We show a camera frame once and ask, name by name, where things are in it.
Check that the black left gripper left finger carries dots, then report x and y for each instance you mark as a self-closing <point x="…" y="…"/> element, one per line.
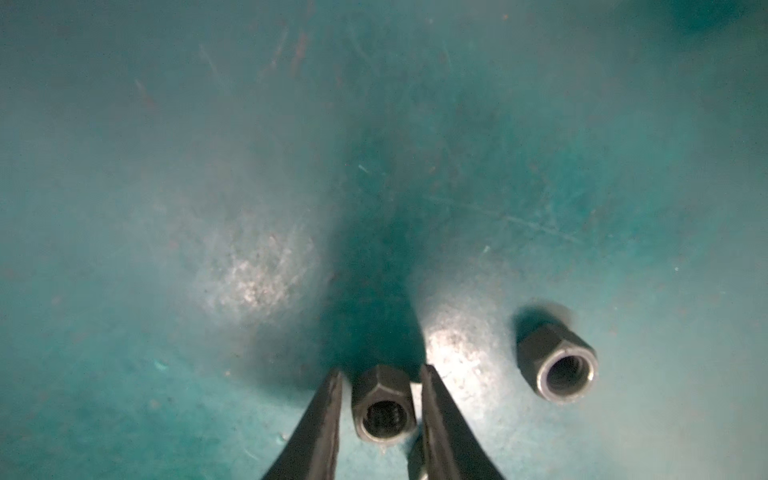
<point x="312" y="450"/>

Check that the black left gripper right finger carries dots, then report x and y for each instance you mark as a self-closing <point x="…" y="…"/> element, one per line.
<point x="450" y="449"/>

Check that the black nut single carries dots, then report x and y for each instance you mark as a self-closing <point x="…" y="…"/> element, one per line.
<point x="557" y="364"/>

